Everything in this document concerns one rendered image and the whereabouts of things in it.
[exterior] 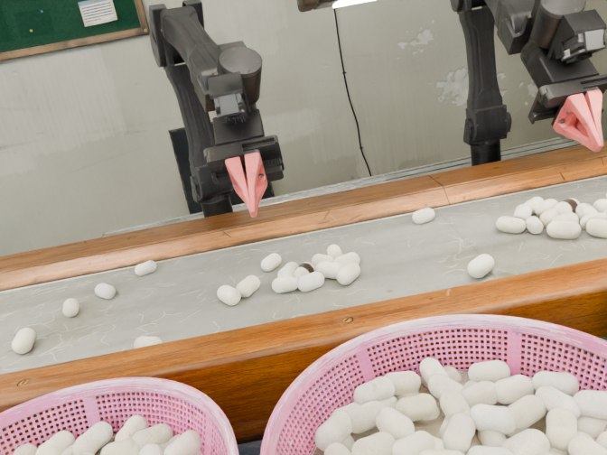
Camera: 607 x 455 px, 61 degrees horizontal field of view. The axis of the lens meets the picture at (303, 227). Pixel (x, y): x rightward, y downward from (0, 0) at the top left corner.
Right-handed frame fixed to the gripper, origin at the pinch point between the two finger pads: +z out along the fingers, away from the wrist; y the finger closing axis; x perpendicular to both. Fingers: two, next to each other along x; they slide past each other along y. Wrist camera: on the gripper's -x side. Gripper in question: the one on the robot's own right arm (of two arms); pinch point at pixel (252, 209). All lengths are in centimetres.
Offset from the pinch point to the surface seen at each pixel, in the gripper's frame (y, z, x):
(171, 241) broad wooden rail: -14.5, -6.1, 12.4
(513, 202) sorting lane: 37.1, 0.6, 10.7
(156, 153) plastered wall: -57, -144, 136
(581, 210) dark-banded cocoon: 40.2, 8.9, 2.0
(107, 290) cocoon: -20.8, 4.9, 4.3
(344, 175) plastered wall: 35, -129, 165
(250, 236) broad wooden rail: -2.2, -4.2, 12.6
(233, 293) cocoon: -3.5, 12.1, -1.4
